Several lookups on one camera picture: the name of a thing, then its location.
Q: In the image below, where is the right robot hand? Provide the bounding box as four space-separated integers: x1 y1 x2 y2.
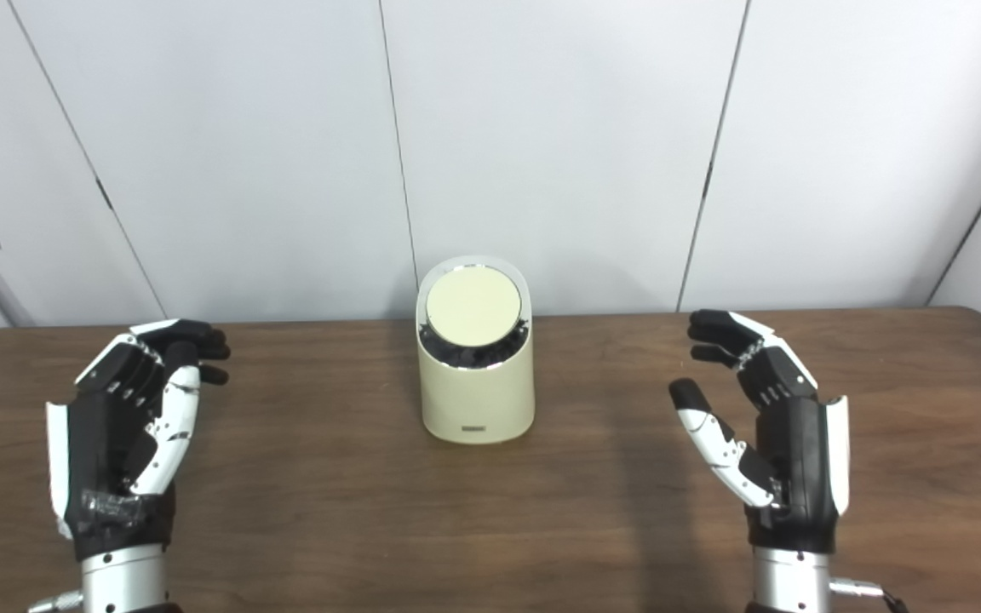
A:
668 309 851 554

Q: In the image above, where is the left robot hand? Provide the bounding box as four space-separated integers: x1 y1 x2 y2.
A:
46 319 232 563

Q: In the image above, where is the cream-colored bin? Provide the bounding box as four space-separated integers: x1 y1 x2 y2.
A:
416 255 536 445

